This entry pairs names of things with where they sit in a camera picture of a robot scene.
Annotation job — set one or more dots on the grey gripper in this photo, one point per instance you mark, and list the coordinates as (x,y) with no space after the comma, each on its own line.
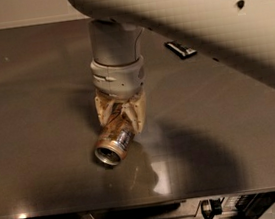
(117,78)

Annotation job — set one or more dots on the orange soda can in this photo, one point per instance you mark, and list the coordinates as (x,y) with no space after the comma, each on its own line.
(114,139)

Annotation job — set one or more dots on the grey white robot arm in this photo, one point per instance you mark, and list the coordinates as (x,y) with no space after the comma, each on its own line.
(240,33)

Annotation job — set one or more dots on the black snack bar wrapper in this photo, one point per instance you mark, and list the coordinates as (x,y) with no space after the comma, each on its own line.
(181,51)

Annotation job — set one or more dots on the dark drawer under table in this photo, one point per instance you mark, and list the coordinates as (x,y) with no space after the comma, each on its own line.
(169,210)

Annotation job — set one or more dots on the black equipment under table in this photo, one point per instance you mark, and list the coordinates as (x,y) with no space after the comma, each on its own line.
(249,206)

